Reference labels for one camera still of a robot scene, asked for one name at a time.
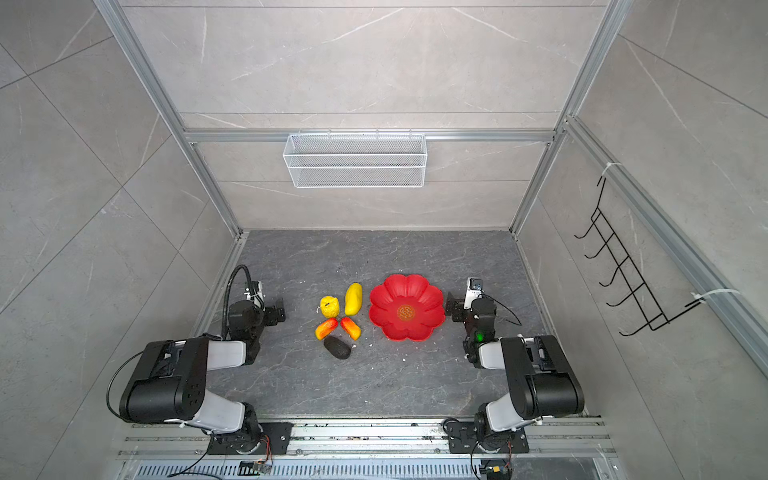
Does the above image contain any red flower-shaped fruit bowl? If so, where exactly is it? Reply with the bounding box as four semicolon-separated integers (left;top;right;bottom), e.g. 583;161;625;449
368;274;446;342

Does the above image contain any red-orange fake mango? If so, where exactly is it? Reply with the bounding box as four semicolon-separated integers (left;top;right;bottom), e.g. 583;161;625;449
341;317;362;340
315;318;338;341

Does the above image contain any yellow fake apple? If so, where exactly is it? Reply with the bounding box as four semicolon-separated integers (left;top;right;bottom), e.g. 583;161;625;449
319;296;341;319

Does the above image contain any yellow fake mango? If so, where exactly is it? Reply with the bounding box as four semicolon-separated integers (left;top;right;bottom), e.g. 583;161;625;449
344;283;363;317

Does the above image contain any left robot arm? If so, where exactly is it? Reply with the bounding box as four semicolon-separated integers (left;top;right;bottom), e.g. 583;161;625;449
110;300;285;455

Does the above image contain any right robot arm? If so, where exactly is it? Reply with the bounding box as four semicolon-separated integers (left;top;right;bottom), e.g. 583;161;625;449
444;291;585;450

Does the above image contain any black corrugated cable hose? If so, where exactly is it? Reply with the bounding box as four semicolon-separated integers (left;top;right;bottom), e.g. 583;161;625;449
220;264;256;341

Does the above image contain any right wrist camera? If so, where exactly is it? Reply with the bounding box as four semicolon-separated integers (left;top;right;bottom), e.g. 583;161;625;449
464;277;483;310

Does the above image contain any right camera black cable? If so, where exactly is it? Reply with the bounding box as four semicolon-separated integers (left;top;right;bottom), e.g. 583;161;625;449
481;293;523;328

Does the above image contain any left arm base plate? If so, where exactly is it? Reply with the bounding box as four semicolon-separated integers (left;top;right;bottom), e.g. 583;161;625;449
206;422;294;455

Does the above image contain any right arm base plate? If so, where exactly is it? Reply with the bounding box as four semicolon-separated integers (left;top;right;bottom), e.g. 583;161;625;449
441;418;530;454

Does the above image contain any aluminium rail frame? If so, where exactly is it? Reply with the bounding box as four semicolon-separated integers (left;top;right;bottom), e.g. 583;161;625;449
106;417;626;479

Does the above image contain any black wire hook rack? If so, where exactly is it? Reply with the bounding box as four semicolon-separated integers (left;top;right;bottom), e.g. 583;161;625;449
573;177;705;338

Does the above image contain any white wire mesh basket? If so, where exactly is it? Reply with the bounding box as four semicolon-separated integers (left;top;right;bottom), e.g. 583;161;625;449
283;133;428;189

